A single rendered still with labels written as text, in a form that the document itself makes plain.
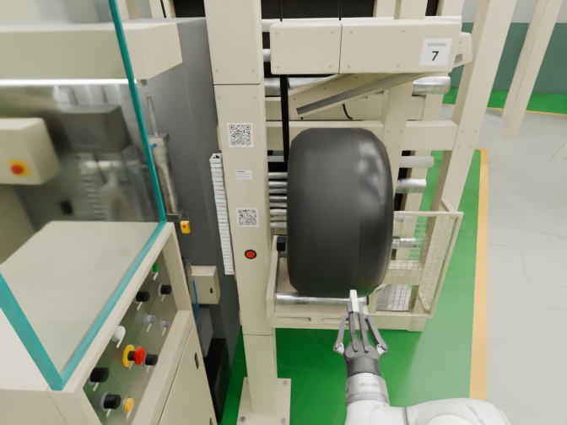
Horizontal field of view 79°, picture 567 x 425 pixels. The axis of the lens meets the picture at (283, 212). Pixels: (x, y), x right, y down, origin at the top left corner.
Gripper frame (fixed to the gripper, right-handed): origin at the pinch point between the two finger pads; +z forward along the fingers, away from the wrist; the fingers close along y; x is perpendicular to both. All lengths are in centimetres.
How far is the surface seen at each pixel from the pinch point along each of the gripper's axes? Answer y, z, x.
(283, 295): 20.4, 22.7, 27.0
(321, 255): 8.5, 12.3, -5.6
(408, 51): -20, 66, -46
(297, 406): 16, 21, 120
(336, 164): 4.3, 29.5, -25.3
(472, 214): -157, 218, 148
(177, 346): 54, 1, 26
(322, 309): 6.0, 21.1, 32.4
